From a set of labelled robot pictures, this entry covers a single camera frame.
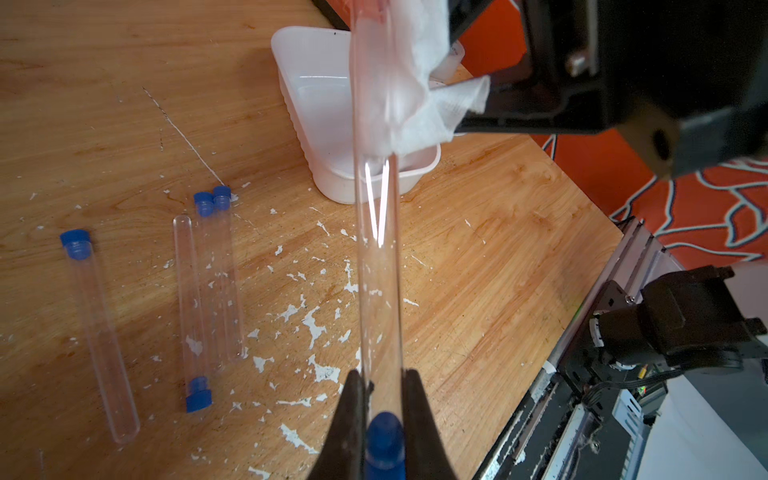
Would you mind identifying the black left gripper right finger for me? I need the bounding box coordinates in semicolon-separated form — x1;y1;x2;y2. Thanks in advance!
402;369;457;480

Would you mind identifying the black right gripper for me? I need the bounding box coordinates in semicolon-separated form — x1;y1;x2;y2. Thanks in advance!
459;1;767;179

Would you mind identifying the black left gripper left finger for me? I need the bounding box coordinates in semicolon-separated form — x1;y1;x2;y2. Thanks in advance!
308;370;367;480

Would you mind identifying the white wipe tissue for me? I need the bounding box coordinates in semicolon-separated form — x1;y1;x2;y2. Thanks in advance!
350;1;490;158

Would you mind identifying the clear test tube blue cap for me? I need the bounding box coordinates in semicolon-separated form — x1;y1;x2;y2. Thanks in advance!
350;1;406;479

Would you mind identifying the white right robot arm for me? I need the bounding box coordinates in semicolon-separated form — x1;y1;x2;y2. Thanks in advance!
448;1;767;479

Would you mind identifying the inverted test tube blue cap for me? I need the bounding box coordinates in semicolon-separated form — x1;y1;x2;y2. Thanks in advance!
173;215;213;413

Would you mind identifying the test tube blue cap pair-right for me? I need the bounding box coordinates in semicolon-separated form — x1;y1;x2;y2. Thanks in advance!
213;186;244;362

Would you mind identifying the test tube blue cap pair-left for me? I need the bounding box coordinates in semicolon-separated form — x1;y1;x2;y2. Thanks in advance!
194;191;227;371

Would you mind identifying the white plastic tray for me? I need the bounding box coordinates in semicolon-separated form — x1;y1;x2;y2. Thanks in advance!
270;25;466;205

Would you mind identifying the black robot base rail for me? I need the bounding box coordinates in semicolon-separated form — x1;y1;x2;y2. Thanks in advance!
474;218;680;479

